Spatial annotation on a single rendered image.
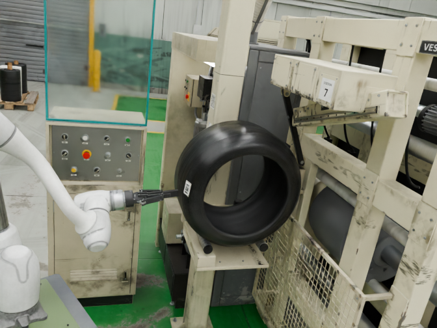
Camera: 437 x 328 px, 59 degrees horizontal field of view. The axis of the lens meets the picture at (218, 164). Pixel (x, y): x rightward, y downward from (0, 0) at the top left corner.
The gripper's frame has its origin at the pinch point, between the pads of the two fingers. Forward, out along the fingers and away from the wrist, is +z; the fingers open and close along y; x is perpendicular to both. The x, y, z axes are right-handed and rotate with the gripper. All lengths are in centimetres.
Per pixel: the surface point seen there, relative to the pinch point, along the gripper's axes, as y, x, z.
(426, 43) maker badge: -37, -65, 91
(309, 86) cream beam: -15, -48, 57
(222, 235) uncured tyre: -12.2, 18.3, 21.0
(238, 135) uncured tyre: -8.3, -27.3, 29.2
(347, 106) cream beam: -35, -44, 63
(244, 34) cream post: 27, -66, 43
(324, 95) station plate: -28, -47, 57
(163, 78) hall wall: 899, 88, 110
